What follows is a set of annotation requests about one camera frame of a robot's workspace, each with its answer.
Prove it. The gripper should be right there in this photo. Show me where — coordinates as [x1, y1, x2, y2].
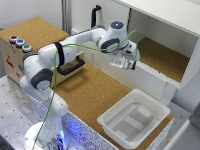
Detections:
[110, 42, 141, 71]

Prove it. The white cabinet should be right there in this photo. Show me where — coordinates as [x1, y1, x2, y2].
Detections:
[70, 0, 200, 108]

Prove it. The white sliding door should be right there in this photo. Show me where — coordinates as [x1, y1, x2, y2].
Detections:
[72, 0, 132, 38]

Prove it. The white plastic box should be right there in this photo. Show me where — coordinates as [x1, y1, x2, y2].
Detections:
[96, 88, 172, 150]

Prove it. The wooden drawer box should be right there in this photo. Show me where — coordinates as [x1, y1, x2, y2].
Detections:
[0, 16, 86, 88]

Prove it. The green button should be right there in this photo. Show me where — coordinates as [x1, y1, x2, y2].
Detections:
[21, 43, 33, 54]

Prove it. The blue button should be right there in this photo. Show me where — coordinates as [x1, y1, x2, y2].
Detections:
[15, 38, 26, 48]

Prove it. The red button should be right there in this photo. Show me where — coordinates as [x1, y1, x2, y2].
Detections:
[8, 34, 19, 44]

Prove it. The black door handle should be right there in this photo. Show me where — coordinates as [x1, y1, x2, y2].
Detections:
[90, 4, 103, 30]

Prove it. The black drawer handle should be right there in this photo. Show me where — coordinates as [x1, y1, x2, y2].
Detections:
[56, 54, 86, 77]

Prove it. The grey metal post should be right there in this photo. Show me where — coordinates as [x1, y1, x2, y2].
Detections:
[61, 0, 74, 33]

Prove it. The green cable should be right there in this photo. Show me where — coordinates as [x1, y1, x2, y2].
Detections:
[32, 29, 139, 150]

